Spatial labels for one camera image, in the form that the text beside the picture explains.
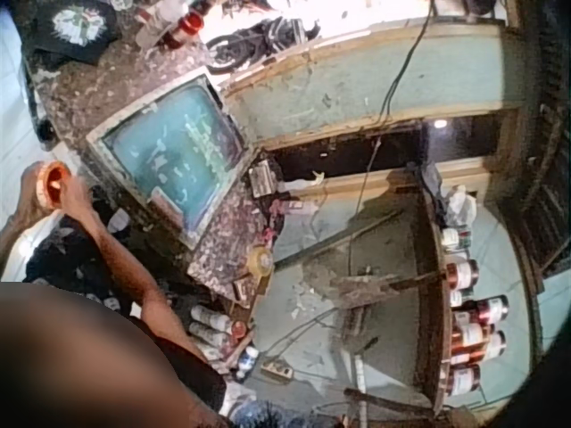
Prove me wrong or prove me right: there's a person's right hand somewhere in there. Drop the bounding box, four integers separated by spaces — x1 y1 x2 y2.
59 175 103 225

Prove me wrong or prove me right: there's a person's left hand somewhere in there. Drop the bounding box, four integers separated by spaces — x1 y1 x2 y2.
19 161 49 216

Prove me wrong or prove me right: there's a dark printed cloth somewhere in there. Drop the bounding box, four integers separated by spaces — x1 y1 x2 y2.
23 213 148 314

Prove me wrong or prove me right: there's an old grey CRT monitor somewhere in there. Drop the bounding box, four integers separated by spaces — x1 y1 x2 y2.
85 73 261 251

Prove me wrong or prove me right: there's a black cloth with white print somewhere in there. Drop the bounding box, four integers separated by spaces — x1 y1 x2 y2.
21 0 125 64

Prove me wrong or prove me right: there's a small grey meter box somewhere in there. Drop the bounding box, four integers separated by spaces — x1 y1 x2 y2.
246 160 277 198

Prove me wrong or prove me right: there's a yellow tape roll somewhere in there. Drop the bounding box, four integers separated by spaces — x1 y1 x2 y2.
245 246 275 281

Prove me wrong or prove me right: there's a black motorcycle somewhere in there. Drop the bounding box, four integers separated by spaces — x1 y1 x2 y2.
205 16 323 75

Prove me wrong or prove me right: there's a beige power strip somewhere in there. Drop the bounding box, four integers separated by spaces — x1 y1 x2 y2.
260 359 294 382

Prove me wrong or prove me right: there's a weathered wooden bar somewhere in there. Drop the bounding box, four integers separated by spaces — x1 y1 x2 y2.
306 266 448 309

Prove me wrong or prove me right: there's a teal wooden door panel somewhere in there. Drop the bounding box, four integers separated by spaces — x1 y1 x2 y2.
221 16 524 151

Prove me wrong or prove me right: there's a black hanging cable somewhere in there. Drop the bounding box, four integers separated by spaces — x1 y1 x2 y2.
344 0 437 278

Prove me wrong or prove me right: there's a wooden shelf with wire spools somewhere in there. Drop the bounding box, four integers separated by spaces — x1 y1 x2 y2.
401 161 512 414

